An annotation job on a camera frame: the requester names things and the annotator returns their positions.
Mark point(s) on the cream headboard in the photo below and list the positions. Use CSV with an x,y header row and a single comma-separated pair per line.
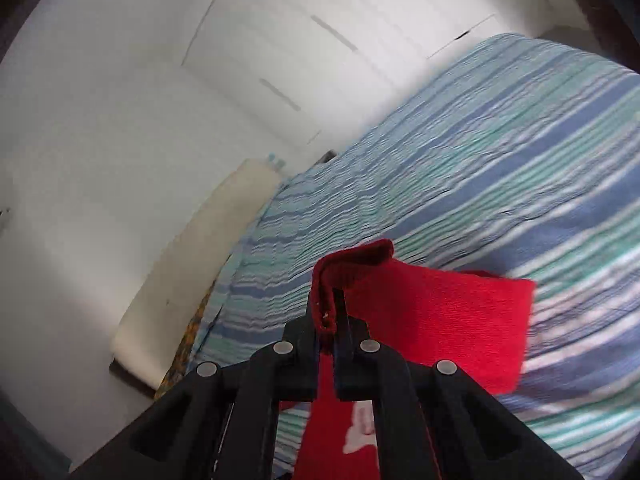
x,y
200,270

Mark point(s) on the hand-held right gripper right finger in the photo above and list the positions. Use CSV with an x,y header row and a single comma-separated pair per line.
x,y
350,360

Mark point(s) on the white wardrobe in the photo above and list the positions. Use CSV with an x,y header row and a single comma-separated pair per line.
x,y
350,60

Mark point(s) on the red sweater with white print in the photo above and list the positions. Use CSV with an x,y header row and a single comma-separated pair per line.
x,y
440,320

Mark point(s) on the bed with striped sheet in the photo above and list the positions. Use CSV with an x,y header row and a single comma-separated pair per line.
x,y
500,160

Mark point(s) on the orange floral mattress cover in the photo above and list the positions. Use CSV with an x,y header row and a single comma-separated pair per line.
x,y
185,350

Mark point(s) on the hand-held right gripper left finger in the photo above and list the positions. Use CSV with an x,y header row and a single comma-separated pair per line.
x,y
300,355

